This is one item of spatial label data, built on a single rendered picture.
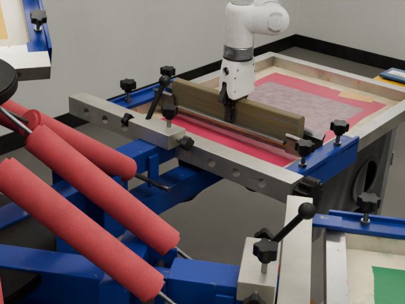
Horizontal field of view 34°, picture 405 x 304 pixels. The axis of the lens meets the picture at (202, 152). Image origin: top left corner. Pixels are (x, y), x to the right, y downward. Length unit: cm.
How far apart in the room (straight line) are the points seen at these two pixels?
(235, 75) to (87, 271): 72
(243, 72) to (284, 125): 17
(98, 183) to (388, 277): 56
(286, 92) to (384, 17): 353
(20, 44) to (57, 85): 217
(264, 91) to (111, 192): 107
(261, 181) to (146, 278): 49
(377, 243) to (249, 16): 62
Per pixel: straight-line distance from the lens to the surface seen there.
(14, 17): 189
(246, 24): 161
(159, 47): 454
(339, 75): 220
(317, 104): 201
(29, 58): 168
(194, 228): 313
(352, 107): 202
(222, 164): 145
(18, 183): 98
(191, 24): 475
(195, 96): 178
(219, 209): 329
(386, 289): 125
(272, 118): 164
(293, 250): 115
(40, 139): 108
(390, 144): 241
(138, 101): 183
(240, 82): 166
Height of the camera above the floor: 167
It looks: 26 degrees down
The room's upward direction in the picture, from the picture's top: 3 degrees clockwise
